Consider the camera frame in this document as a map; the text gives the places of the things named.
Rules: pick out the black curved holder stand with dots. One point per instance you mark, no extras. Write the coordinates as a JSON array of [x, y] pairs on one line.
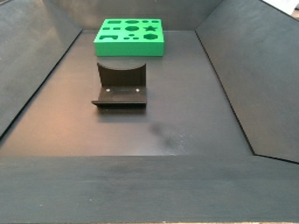
[[122, 86]]

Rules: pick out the green shape sorter block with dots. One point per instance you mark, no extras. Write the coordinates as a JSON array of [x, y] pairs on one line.
[[130, 37]]

